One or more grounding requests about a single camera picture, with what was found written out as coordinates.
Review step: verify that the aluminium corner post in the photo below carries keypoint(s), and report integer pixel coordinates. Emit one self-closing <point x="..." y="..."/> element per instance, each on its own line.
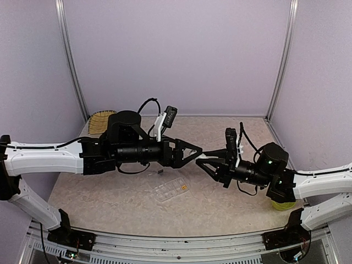
<point x="60" y="10"/>
<point x="293" y="10"/>

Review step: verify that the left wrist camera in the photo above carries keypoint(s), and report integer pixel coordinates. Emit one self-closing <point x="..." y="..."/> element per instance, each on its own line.
<point x="163" y="122"/>

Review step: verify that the aluminium right corner post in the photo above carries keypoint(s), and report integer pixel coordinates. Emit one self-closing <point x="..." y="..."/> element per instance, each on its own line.
<point x="293" y="10"/>

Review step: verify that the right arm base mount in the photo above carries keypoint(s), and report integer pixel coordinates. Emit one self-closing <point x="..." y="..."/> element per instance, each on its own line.
<point x="292" y="233"/>

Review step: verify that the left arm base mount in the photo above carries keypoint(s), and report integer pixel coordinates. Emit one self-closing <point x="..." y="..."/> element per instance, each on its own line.
<point x="66" y="235"/>

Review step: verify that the aluminium front frame rail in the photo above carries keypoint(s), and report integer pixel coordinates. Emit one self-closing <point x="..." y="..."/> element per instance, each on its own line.
<point x="119" y="248"/>

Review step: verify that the green plastic bowl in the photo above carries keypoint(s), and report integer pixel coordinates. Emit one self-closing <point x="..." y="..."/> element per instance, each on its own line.
<point x="283" y="206"/>

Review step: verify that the aluminium left corner post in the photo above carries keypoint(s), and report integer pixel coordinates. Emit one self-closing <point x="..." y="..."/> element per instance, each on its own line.
<point x="60" y="10"/>

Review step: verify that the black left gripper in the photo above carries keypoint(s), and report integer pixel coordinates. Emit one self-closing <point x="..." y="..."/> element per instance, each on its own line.
<point x="176" y="161"/>

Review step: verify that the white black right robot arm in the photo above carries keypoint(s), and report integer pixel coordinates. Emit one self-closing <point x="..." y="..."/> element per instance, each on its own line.
<point x="283" y="185"/>

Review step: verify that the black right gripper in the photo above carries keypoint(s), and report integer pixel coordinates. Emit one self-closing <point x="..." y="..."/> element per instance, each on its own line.
<point x="226" y="166"/>

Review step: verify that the clear plastic pill organizer box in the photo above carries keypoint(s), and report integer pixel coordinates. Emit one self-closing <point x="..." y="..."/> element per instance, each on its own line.
<point x="166" y="184"/>

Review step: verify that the woven bamboo tray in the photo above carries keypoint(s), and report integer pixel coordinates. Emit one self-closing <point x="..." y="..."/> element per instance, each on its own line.
<point x="97" y="123"/>

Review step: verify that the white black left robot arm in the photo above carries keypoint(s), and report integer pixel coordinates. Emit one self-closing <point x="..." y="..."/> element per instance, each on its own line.
<point x="124" y="141"/>

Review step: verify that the white pill bottle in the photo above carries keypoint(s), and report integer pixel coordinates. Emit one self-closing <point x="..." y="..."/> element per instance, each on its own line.
<point x="202" y="157"/>

